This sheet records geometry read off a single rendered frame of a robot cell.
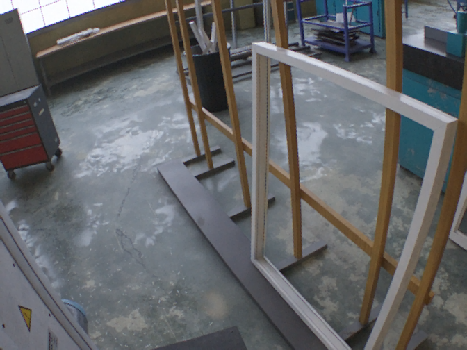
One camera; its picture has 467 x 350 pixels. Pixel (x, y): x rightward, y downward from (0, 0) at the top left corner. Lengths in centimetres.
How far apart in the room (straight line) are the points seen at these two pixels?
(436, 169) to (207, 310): 174
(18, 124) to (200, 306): 294
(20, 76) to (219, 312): 658
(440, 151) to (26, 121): 401
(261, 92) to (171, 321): 149
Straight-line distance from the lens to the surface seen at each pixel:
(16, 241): 82
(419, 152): 328
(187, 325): 244
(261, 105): 203
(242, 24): 910
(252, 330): 234
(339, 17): 709
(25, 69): 799
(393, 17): 128
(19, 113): 440
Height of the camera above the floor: 197
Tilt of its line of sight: 32 degrees down
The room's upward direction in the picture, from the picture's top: 10 degrees counter-clockwise
